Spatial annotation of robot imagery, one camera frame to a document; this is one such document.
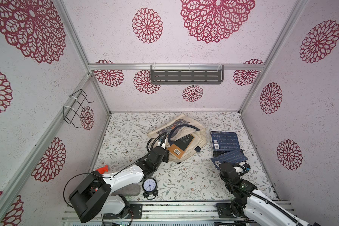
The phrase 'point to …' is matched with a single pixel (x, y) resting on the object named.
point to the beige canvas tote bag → (179, 127)
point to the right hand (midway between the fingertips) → (221, 160)
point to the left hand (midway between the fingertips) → (166, 147)
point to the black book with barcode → (235, 157)
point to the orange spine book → (179, 146)
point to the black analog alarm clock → (149, 186)
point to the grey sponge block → (131, 189)
